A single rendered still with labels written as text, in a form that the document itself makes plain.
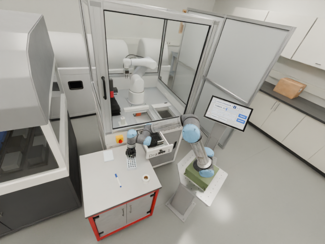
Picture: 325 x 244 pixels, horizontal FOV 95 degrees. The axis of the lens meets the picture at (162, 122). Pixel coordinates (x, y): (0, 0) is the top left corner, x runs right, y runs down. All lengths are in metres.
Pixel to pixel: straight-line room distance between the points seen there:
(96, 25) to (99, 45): 0.11
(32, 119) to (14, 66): 0.28
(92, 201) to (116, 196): 0.18
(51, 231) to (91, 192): 0.90
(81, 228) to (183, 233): 1.13
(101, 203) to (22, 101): 0.87
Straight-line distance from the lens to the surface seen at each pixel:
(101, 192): 1.43
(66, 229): 2.22
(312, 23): 4.16
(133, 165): 1.50
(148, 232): 2.10
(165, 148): 1.52
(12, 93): 1.06
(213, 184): 1.62
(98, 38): 1.17
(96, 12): 1.15
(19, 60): 1.09
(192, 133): 0.99
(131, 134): 1.16
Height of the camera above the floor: 2.03
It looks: 38 degrees down
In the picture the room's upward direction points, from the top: 11 degrees clockwise
